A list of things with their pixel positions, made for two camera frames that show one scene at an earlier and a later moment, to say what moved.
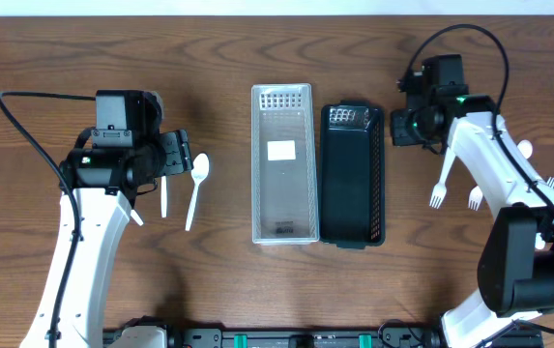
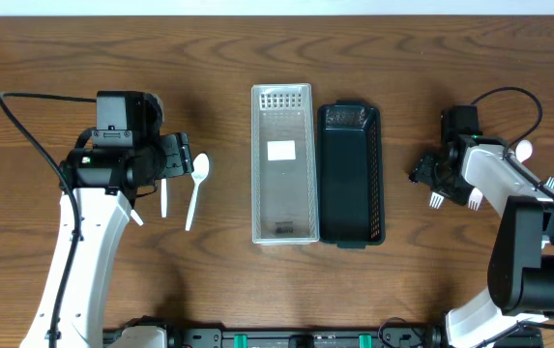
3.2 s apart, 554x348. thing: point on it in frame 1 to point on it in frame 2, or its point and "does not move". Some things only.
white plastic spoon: x=526 y=148 does not move
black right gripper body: x=409 y=128 to x=427 y=170
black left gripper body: x=176 y=155 does not move
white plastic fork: x=475 y=198 does not move
